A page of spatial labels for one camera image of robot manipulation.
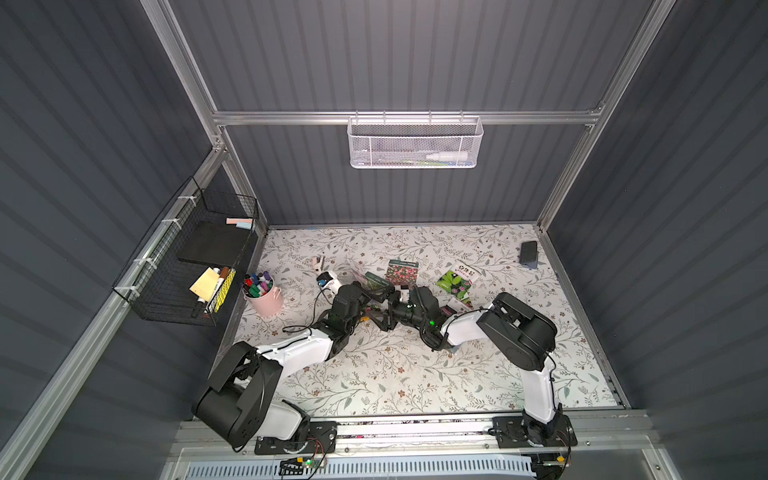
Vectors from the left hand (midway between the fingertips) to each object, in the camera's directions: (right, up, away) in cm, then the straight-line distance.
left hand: (368, 284), depth 87 cm
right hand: (-1, -6, -4) cm, 8 cm away
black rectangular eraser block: (+57, +9, +20) cm, 61 cm away
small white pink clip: (-20, +5, +20) cm, 29 cm away
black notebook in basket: (-40, +12, -10) cm, 43 cm away
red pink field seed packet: (+11, +2, +19) cm, 22 cm away
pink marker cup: (-32, -1, +1) cm, 32 cm away
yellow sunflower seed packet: (+1, -1, +16) cm, 16 cm away
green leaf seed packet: (+30, -1, +18) cm, 35 cm away
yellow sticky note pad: (-38, +1, -17) cm, 41 cm away
